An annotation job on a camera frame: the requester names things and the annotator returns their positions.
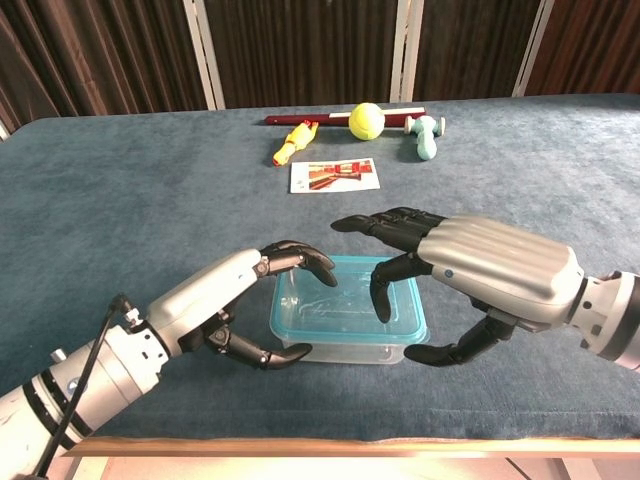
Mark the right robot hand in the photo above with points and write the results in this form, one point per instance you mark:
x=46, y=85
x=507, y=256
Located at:
x=500, y=270

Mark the brown pleated curtain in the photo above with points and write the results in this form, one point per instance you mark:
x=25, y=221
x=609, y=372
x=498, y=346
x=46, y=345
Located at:
x=100, y=55
x=470, y=47
x=595, y=45
x=305, y=50

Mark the blue velvet tablecloth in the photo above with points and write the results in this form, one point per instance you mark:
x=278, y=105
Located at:
x=150, y=200

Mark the yellow tennis ball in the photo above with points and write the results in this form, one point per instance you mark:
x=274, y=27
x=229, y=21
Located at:
x=366, y=121

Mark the white frame post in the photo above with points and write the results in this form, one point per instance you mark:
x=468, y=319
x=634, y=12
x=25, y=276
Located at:
x=405, y=50
x=532, y=50
x=3, y=132
x=205, y=55

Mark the clear container teal lid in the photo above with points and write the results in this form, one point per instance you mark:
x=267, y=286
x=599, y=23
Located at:
x=345, y=310

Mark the teal toy hammer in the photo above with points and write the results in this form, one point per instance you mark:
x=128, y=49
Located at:
x=425, y=137

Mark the wooden table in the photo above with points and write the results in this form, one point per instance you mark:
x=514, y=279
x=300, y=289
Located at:
x=300, y=446

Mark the printed photo card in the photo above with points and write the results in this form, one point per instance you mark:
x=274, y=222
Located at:
x=332, y=175

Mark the clear plastic container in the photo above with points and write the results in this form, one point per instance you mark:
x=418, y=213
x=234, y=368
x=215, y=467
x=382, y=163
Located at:
x=350, y=354

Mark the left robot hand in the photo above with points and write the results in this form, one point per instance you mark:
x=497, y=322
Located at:
x=200, y=300

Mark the dark red stick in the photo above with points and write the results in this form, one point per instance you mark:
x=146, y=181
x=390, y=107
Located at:
x=300, y=120

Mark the yellow rubber chicken toy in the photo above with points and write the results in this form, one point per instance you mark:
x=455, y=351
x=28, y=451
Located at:
x=295, y=142

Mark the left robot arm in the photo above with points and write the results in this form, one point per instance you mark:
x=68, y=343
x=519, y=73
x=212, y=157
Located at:
x=110, y=370

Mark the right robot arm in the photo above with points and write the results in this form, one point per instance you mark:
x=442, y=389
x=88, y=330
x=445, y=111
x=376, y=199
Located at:
x=610, y=320

